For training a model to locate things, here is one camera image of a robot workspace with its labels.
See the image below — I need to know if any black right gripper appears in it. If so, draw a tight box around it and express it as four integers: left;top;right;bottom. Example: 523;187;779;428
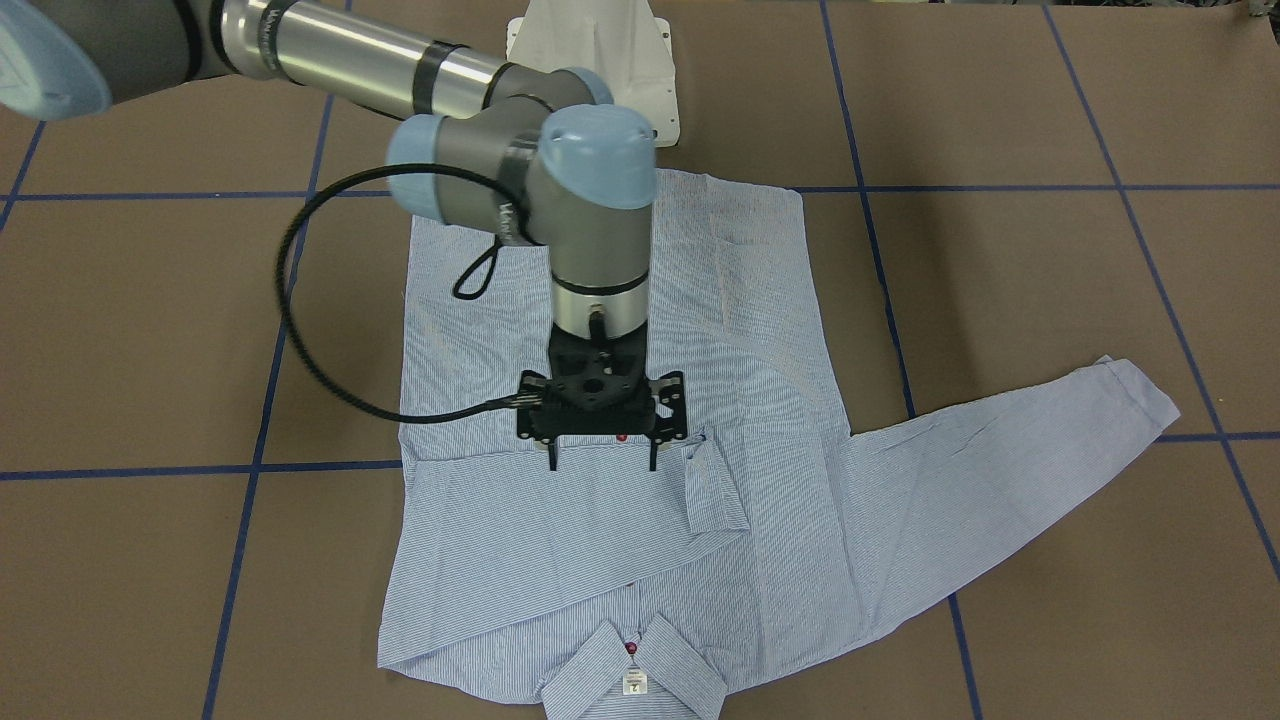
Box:
516;325;689;471

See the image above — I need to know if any light blue striped shirt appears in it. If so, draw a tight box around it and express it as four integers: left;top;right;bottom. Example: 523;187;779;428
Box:
378;170;1179;719

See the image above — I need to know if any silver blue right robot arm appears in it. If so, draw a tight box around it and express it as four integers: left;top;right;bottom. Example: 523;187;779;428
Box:
1;1;689;470

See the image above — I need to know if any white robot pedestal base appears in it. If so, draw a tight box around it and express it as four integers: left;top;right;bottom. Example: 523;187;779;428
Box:
506;1;682;149

